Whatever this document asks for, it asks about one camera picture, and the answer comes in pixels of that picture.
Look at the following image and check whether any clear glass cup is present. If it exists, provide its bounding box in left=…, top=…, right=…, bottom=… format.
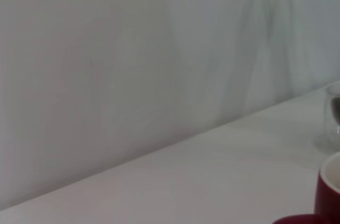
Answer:
left=322, top=82, right=340, bottom=142

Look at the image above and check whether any red mug white inside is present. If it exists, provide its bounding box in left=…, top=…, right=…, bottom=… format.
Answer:
left=272, top=151, right=340, bottom=224

